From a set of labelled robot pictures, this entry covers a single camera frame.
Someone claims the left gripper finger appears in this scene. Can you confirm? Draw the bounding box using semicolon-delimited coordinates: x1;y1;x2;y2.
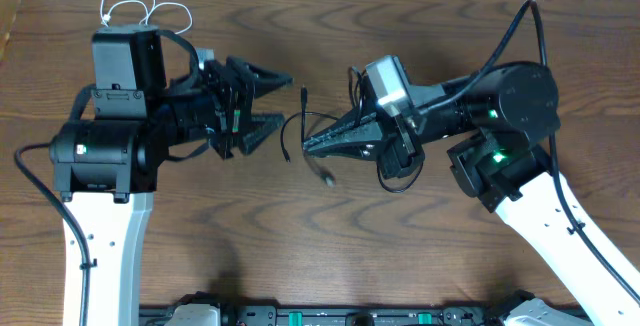
238;113;284;155
239;59;293;98

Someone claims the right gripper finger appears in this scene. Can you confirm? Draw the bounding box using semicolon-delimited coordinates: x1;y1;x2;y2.
303;112;384;151
305;144;383;161

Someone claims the long black usb cable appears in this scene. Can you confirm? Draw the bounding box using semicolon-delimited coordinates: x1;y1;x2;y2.
299;85;426;195

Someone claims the short black usb cable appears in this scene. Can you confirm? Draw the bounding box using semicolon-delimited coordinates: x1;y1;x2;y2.
278;65;366;163

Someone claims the white usb cable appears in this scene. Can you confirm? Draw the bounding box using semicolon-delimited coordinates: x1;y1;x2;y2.
99;0;194;36

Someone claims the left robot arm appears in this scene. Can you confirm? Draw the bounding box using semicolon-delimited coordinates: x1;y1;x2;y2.
49;24;292;325

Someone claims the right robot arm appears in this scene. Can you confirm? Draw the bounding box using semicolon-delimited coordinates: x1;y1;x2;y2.
302;57;639;325

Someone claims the brown cardboard box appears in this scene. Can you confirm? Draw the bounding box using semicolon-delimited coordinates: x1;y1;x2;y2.
0;0;22;59

